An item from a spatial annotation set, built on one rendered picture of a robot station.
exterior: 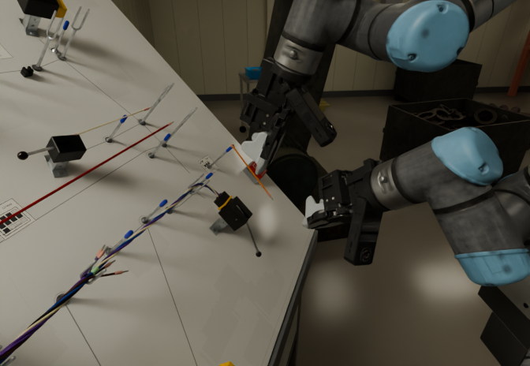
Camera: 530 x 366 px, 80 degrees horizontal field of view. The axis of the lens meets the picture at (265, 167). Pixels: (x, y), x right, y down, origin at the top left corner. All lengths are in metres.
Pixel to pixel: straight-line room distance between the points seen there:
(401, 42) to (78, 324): 0.57
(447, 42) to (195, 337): 0.59
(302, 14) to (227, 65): 5.42
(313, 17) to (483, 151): 0.29
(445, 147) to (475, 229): 0.10
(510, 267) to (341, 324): 1.52
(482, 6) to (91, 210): 0.64
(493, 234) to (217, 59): 5.63
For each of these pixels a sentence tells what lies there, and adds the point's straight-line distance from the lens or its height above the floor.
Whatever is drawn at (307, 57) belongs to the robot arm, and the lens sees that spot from 0.52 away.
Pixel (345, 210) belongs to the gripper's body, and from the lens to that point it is 0.55.
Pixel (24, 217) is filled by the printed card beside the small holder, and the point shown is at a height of 1.23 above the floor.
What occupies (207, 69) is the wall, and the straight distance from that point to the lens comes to 5.94.
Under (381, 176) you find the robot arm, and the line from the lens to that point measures 0.49.
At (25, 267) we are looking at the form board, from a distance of 0.59.
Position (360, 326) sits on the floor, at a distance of 1.96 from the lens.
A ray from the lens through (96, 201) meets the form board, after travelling 0.66.
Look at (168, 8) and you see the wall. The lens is 5.92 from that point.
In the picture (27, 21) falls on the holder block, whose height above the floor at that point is 1.49.
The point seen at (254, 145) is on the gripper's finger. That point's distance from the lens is 0.59.
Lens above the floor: 1.52
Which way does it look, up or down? 27 degrees down
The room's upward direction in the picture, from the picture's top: straight up
